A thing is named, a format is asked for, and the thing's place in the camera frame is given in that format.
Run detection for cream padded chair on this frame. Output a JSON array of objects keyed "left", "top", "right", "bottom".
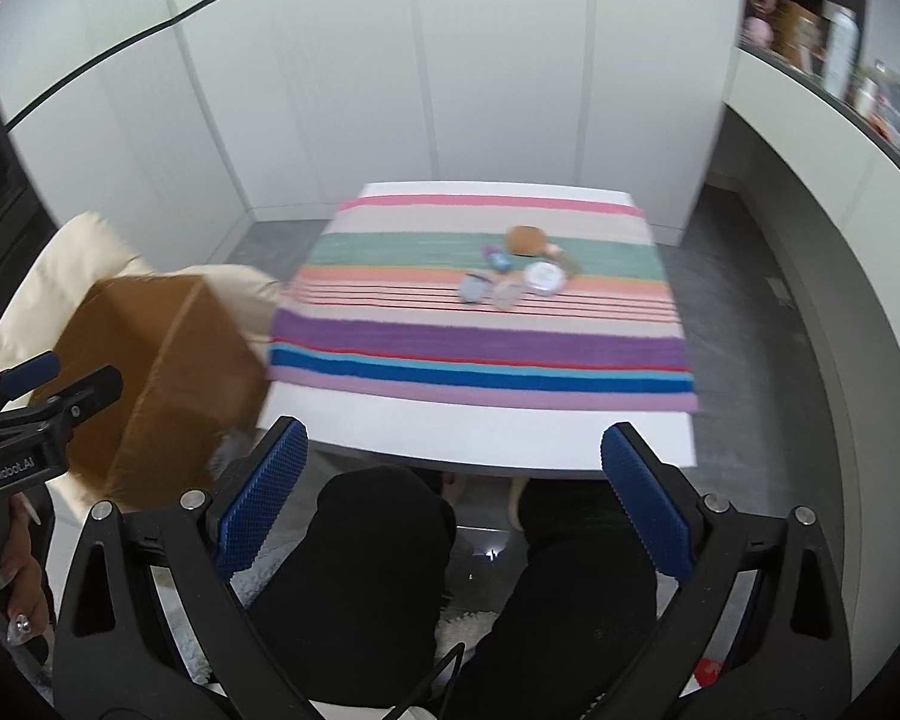
[{"left": 0, "top": 211, "right": 286, "bottom": 518}]

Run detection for tan makeup puff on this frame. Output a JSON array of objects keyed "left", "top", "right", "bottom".
[{"left": 507, "top": 225, "right": 548, "bottom": 257}]

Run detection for black cable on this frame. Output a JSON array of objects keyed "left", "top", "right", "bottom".
[{"left": 390, "top": 649, "right": 466, "bottom": 720}]

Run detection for person's left hand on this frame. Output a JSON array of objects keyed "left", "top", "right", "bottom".
[{"left": 0, "top": 495, "right": 55, "bottom": 650}]

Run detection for white curved counter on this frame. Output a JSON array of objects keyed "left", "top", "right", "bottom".
[{"left": 720, "top": 37, "right": 900, "bottom": 541}]

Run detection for tall white bottle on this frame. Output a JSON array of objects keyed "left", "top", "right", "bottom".
[{"left": 821, "top": 6, "right": 860, "bottom": 98}]

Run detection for striped colourful towel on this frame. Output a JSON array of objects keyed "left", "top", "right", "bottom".
[{"left": 265, "top": 195, "right": 700, "bottom": 413}]

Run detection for person's black trousers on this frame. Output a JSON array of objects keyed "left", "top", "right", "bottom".
[{"left": 251, "top": 465, "right": 661, "bottom": 720}]

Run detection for white wall cabinets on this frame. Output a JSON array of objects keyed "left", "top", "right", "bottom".
[{"left": 0, "top": 0, "right": 751, "bottom": 241}]

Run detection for white round jar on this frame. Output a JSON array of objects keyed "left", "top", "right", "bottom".
[{"left": 525, "top": 261, "right": 569, "bottom": 295}]

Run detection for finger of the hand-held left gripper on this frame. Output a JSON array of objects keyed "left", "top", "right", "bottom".
[
  {"left": 0, "top": 351, "right": 62, "bottom": 413},
  {"left": 26, "top": 365, "right": 123, "bottom": 451}
]

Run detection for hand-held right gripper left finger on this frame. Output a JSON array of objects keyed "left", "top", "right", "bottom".
[{"left": 51, "top": 416, "right": 323, "bottom": 720}]

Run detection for brown cardboard box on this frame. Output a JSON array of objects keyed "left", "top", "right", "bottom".
[{"left": 28, "top": 274, "right": 271, "bottom": 515}]

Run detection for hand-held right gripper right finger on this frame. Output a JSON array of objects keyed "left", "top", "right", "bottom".
[{"left": 600, "top": 422, "right": 854, "bottom": 720}]

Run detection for black glossy panel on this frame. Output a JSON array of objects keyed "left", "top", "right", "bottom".
[{"left": 0, "top": 37, "right": 53, "bottom": 316}]

